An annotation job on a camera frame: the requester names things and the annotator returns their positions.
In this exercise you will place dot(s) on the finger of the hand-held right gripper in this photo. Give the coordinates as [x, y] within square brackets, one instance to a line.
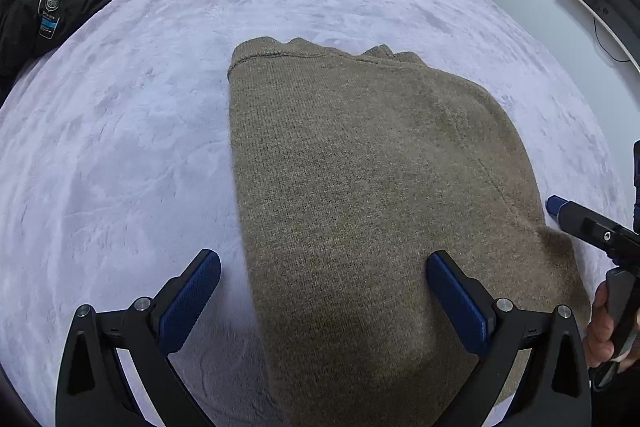
[580, 222]

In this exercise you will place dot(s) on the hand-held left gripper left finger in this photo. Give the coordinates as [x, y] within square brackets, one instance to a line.
[192, 297]

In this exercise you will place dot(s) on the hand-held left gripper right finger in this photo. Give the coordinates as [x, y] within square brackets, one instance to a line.
[460, 302]

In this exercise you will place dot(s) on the brown knit sweater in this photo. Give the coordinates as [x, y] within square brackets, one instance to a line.
[360, 157]

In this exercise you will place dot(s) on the person's right hand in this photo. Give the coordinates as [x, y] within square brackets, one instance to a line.
[600, 332]

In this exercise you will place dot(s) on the lavender fleece blanket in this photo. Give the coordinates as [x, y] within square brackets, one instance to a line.
[150, 132]

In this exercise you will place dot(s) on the black jacket with label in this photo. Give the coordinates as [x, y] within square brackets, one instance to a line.
[45, 2]

